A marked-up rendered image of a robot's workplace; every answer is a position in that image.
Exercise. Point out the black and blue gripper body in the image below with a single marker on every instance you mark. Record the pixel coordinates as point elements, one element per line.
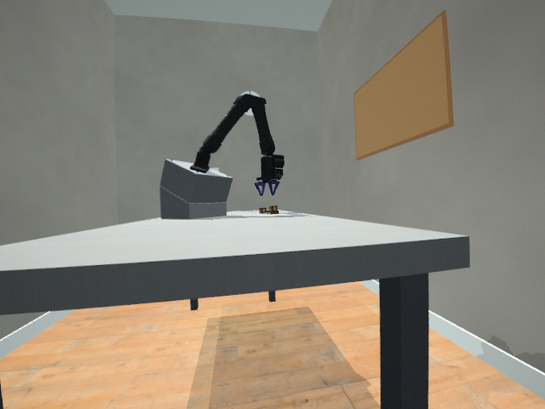
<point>265,175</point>

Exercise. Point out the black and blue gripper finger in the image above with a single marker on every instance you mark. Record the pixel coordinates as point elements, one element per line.
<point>271,186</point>
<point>263,187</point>

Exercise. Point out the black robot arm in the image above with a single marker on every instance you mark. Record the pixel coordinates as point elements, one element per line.
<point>213,142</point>

